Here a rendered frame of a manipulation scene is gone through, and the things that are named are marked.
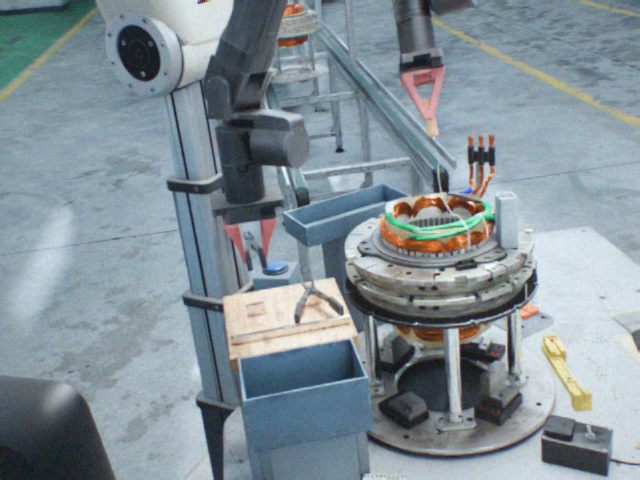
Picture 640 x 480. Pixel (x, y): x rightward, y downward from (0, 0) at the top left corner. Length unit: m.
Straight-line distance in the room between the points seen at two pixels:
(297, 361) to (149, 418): 1.86
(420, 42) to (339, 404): 0.57
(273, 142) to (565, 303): 0.96
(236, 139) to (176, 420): 1.96
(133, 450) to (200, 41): 1.73
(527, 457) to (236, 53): 0.79
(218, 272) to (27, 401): 1.43
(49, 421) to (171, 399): 2.86
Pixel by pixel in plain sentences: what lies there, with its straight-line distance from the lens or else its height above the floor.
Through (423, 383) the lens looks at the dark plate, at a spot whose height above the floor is 0.78.
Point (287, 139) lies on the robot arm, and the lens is 1.01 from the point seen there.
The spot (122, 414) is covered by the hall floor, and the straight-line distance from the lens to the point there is 3.03.
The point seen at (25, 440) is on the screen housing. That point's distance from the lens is 0.17.
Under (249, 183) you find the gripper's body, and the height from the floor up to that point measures 1.31.
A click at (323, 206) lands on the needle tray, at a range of 1.66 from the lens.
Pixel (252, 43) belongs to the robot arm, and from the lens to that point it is 1.02.
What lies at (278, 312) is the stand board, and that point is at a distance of 1.23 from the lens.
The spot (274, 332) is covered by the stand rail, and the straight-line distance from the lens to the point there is 1.16.
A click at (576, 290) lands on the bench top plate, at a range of 1.86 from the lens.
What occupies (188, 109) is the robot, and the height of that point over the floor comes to 1.32.
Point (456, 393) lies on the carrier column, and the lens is 1.35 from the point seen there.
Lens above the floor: 1.65
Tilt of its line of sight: 24 degrees down
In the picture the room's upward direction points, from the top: 7 degrees counter-clockwise
